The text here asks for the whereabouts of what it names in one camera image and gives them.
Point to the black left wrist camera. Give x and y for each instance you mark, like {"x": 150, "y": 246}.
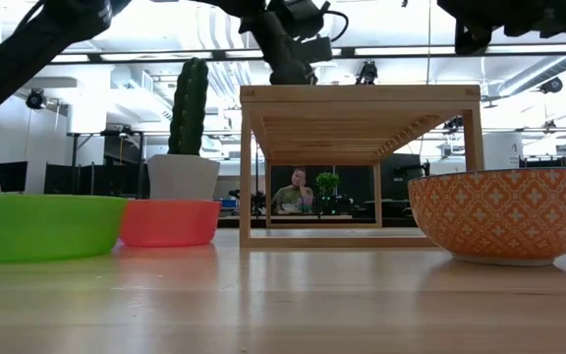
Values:
{"x": 298, "y": 17}

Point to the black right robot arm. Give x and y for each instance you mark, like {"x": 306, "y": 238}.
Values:
{"x": 533, "y": 15}

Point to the white background cabinet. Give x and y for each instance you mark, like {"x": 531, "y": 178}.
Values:
{"x": 501, "y": 150}

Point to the green cactus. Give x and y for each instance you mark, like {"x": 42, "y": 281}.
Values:
{"x": 188, "y": 108}

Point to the black ceiling spotlight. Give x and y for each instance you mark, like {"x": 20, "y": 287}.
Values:
{"x": 367, "y": 73}
{"x": 551, "y": 85}
{"x": 36, "y": 98}

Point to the person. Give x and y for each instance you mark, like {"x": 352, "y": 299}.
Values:
{"x": 293, "y": 196}

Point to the red plastic bowl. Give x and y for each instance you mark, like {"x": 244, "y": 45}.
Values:
{"x": 170, "y": 223}

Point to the blue background box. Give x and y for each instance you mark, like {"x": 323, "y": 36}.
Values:
{"x": 229, "y": 203}

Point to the small green potted plant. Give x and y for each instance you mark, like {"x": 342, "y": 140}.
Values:
{"x": 327, "y": 182}

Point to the wooden slatted shelf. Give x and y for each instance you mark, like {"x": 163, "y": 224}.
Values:
{"x": 361, "y": 93}

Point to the black partition screens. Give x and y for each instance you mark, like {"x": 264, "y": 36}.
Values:
{"x": 91, "y": 179}
{"x": 558, "y": 162}

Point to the black table frame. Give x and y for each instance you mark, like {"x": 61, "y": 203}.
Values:
{"x": 396, "y": 222}

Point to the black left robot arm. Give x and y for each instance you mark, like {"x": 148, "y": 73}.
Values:
{"x": 27, "y": 49}

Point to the large black screen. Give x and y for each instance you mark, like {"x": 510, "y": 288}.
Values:
{"x": 398, "y": 177}

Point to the green plastic bowl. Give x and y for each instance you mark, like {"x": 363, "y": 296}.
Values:
{"x": 42, "y": 226}

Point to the small black monitor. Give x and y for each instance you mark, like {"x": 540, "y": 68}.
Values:
{"x": 10, "y": 177}

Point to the orange patterned ceramic bowl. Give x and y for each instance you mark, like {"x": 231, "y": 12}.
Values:
{"x": 504, "y": 216}

